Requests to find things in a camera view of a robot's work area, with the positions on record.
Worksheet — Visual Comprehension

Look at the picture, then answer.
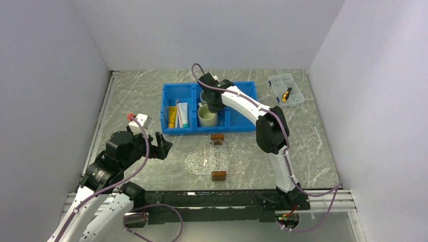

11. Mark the yellow toothpaste tube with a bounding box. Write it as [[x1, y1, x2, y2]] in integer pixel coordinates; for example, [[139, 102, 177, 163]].
[[168, 106, 178, 129]]

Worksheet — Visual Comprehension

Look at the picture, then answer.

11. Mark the grey ceramic mug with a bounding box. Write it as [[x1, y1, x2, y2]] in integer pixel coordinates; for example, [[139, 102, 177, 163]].
[[200, 91, 207, 105]]

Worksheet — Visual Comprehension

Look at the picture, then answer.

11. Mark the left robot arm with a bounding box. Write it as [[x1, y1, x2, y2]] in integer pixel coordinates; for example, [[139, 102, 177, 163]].
[[49, 129, 173, 241]]

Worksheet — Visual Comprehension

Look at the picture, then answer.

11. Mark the white toothpaste tube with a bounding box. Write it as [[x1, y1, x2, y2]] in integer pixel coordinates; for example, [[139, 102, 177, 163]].
[[177, 102, 189, 128]]

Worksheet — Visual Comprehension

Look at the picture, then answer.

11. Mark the blue three-compartment bin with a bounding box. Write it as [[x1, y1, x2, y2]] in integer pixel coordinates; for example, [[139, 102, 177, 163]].
[[160, 82, 256, 135]]

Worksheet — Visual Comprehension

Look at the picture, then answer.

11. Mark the green ceramic mug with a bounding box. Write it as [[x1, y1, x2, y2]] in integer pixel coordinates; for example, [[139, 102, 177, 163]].
[[197, 103, 219, 127]]

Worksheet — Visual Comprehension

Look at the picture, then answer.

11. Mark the clear holder with wooden ends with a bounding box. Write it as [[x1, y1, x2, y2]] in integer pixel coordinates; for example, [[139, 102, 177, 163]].
[[210, 134, 227, 182]]

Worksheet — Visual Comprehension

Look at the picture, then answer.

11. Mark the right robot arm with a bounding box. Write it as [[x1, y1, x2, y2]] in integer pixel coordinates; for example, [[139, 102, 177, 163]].
[[196, 73, 310, 210]]

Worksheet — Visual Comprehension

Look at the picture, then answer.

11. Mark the yellow black screwdriver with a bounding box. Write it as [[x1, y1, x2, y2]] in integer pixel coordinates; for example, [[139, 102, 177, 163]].
[[281, 87, 292, 102]]

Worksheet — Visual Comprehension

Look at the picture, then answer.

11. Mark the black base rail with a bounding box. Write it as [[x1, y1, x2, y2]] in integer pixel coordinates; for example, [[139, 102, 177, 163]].
[[134, 189, 310, 225]]

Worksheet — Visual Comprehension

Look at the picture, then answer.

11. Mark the clear plastic organizer box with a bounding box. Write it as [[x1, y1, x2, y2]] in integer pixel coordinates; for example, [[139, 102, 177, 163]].
[[268, 73, 305, 107]]

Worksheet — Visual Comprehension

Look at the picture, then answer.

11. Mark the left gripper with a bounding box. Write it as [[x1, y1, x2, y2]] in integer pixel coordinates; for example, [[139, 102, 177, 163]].
[[121, 126, 172, 169]]

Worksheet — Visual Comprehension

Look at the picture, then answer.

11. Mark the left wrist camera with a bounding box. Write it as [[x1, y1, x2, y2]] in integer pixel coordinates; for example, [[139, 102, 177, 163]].
[[127, 113, 152, 134]]

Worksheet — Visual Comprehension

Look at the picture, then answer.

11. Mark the toothbrush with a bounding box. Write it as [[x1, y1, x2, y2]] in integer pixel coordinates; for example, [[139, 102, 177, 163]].
[[175, 99, 182, 128]]

